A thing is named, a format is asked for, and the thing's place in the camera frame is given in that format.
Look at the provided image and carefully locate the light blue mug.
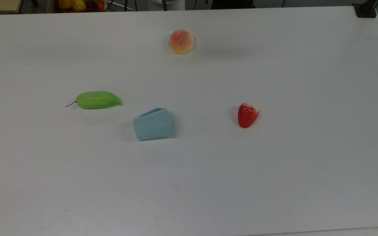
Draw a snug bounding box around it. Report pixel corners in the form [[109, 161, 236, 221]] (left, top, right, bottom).
[[133, 108, 175, 141]]

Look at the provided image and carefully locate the peach toy fruit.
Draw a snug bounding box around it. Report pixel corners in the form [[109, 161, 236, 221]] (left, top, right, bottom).
[[168, 29, 194, 55]]

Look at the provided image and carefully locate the green gourd toy with stem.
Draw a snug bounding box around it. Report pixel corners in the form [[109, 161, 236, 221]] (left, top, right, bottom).
[[66, 91, 122, 110]]

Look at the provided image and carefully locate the black box behind table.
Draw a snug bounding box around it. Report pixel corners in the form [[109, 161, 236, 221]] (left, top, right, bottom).
[[211, 0, 256, 10]]

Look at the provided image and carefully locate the yellow bell pepper toy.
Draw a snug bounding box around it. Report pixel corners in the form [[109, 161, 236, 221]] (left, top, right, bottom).
[[72, 0, 87, 12]]

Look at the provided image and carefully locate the white bin of toy fruit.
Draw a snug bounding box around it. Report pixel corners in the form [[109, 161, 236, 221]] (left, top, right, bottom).
[[47, 0, 107, 14]]

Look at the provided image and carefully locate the white adjoining table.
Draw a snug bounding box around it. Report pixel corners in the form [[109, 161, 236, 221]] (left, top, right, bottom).
[[251, 227, 378, 236]]

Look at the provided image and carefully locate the black table clamp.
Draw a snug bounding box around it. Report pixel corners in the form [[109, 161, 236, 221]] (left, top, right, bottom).
[[352, 0, 378, 19]]

